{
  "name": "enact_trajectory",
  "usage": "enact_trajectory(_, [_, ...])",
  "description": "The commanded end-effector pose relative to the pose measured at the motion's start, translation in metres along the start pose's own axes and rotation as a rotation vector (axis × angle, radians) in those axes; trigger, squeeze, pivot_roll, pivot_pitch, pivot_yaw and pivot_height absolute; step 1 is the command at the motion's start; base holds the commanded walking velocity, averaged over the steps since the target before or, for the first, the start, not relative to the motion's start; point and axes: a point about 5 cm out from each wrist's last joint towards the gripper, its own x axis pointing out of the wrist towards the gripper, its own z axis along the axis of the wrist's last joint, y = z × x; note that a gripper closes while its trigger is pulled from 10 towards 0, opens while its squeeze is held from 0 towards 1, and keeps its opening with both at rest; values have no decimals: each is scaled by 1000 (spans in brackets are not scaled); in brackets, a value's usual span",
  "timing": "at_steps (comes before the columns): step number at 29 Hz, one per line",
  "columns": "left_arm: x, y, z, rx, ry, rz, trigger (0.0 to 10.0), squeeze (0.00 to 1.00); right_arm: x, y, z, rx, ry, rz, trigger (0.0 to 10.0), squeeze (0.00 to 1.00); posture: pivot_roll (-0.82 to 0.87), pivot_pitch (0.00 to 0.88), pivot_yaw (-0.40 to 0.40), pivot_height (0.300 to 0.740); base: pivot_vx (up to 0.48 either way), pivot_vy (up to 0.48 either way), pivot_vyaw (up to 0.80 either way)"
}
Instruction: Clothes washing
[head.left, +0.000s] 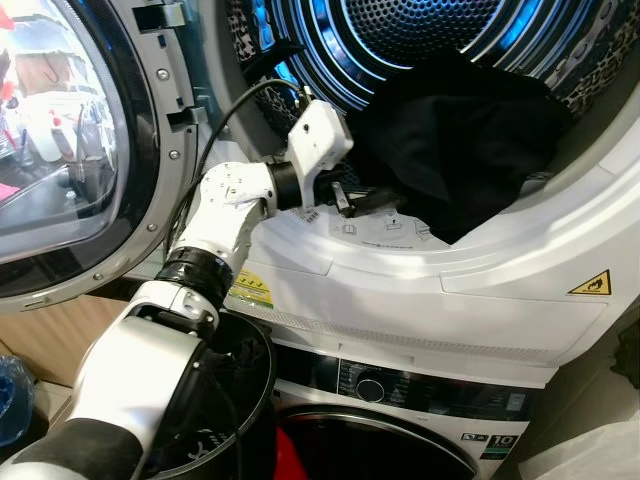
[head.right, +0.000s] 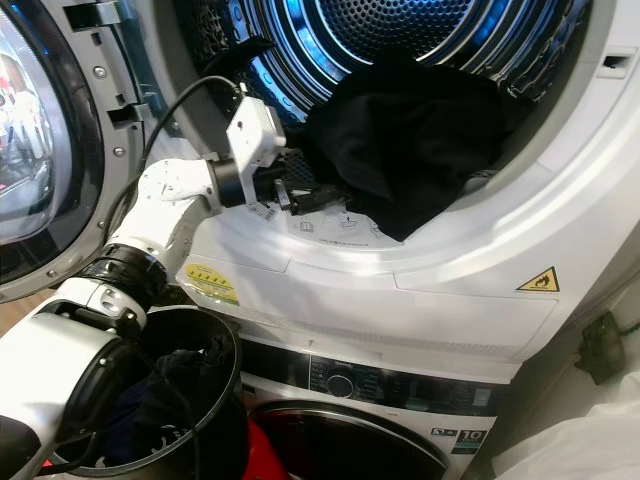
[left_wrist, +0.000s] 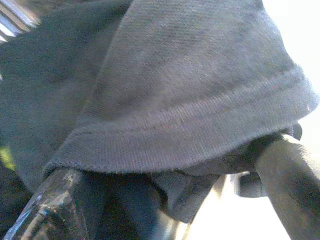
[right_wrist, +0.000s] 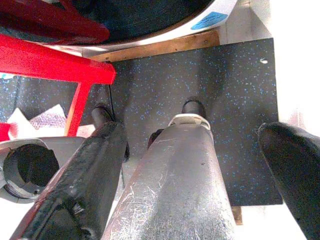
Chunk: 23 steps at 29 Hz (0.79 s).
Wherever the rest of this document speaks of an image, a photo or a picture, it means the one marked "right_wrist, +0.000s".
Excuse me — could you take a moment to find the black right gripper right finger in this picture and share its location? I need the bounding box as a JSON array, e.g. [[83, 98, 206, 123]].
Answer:
[[258, 121, 320, 240]]

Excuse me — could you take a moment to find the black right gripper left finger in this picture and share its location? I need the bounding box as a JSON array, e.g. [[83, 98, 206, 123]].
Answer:
[[9, 121, 130, 240]]

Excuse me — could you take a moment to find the white washing machine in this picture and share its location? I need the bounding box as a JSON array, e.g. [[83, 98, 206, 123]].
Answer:
[[49, 0, 239, 53]]

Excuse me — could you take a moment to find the crumpled white printed paper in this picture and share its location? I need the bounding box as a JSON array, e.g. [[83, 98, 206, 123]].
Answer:
[[6, 103, 97, 141]]

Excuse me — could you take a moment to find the grey robot right leg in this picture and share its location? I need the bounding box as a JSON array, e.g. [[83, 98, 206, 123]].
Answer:
[[102, 96, 237, 240]]

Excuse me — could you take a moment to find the red stool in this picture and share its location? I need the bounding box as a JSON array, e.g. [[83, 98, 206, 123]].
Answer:
[[0, 33, 117, 141]]

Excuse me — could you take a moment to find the black speckled rubber mat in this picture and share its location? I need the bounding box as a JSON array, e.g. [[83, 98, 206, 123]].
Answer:
[[0, 37, 284, 207]]

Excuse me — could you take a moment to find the brown wooden board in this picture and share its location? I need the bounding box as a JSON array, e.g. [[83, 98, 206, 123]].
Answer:
[[87, 30, 221, 63]]

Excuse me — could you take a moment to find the red garment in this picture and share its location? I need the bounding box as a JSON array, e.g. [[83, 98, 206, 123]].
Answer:
[[0, 0, 111, 46]]

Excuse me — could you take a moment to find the blue oval sticker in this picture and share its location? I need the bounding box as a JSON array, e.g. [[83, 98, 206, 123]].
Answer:
[[190, 11, 229, 31]]

